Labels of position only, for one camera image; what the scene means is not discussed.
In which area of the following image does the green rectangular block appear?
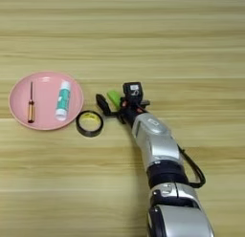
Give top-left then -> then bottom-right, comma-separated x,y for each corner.
106,89 -> 123,109

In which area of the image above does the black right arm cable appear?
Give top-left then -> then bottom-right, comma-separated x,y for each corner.
176,144 -> 207,189

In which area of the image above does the white green glue stick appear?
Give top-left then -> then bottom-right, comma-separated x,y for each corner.
55,79 -> 72,122

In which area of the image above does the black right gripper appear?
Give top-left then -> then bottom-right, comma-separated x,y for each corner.
95,93 -> 151,126

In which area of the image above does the pink round plate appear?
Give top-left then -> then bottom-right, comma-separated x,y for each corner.
8,71 -> 85,132

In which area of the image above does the small orange-handled screwdriver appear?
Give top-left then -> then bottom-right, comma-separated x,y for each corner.
27,80 -> 35,124

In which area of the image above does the black box white label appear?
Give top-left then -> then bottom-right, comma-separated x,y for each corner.
122,81 -> 144,103

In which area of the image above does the black tape roll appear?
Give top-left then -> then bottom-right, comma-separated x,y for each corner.
75,110 -> 104,139

